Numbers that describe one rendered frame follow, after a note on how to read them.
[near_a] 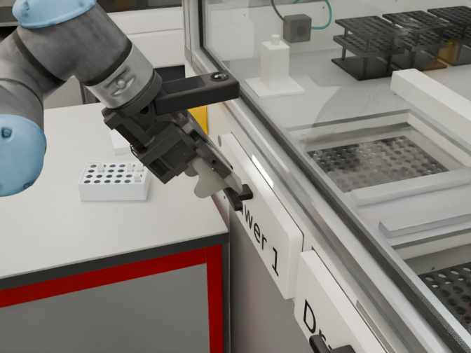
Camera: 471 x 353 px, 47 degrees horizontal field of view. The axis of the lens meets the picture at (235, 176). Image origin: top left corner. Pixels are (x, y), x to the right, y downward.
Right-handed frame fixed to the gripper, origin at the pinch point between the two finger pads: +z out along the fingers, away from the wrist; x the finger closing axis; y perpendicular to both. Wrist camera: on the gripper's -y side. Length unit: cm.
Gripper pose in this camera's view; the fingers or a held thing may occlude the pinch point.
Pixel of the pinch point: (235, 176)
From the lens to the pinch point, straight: 77.0
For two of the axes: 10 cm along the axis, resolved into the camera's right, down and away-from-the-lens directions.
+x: 3.2, 5.1, -8.0
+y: -7.8, 6.2, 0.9
